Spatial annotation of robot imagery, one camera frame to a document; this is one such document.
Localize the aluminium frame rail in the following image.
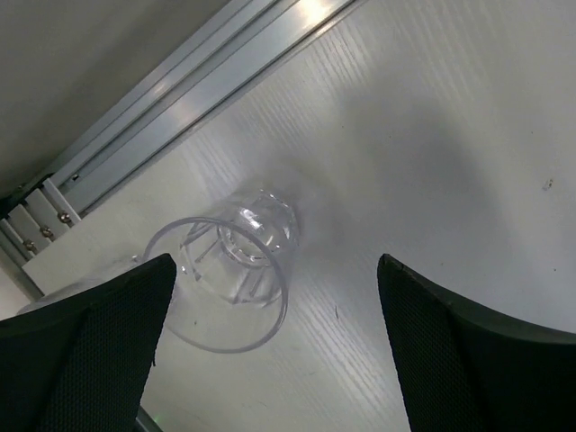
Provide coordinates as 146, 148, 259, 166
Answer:
1, 1, 356, 301

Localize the clear glass cup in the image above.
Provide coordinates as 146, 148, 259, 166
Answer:
143, 188, 300, 354

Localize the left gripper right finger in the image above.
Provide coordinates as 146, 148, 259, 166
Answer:
377, 254, 575, 431

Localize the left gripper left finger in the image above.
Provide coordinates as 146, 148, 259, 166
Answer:
1, 254, 176, 431

